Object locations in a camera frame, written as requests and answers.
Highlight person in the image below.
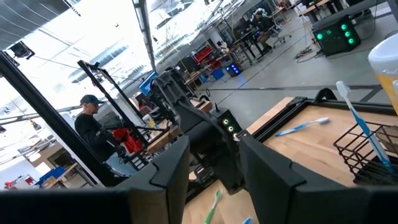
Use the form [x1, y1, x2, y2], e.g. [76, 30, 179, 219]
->
[73, 94, 137, 177]
[250, 11, 276, 52]

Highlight black neighbour station frame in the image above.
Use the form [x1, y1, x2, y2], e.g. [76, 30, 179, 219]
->
[77, 60, 184, 150]

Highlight blue storage bin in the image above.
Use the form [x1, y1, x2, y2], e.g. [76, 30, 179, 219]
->
[34, 166, 68, 187]

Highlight wooden neighbour table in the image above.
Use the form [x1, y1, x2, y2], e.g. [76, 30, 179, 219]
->
[146, 98, 214, 155]

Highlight black gantry post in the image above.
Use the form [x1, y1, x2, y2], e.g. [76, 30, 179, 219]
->
[0, 51, 128, 187]

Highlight yellow jar with white lid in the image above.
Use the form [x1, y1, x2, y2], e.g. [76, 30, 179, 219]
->
[367, 32, 398, 116]

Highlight red bins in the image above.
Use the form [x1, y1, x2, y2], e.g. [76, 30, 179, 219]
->
[192, 46, 215, 65]

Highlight black mounted camera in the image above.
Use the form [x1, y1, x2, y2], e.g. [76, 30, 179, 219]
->
[8, 40, 35, 60]

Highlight black computer green fans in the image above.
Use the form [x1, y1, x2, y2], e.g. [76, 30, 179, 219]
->
[312, 14, 362, 57]
[210, 104, 244, 142]

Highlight red cloth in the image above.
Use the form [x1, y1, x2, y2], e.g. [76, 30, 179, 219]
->
[111, 127, 144, 155]

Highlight blue white toothbrush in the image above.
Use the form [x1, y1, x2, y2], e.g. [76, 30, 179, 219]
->
[335, 80, 393, 172]
[274, 116, 331, 138]

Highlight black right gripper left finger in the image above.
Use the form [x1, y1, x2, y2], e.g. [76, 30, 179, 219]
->
[0, 135, 191, 224]

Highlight black wire basket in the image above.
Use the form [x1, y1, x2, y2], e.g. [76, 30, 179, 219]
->
[332, 120, 398, 187]

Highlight blue screen monitor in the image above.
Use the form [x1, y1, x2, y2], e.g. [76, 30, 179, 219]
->
[138, 70, 159, 96]

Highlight white office chair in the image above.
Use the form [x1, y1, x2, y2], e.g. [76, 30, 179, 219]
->
[269, 24, 293, 47]

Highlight green white toothbrush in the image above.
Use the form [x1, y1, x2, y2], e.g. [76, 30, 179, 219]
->
[203, 189, 223, 224]

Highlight blue lit box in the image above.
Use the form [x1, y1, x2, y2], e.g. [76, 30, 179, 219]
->
[224, 62, 243, 78]

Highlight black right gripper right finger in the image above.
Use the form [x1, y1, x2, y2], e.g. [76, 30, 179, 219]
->
[239, 134, 398, 224]

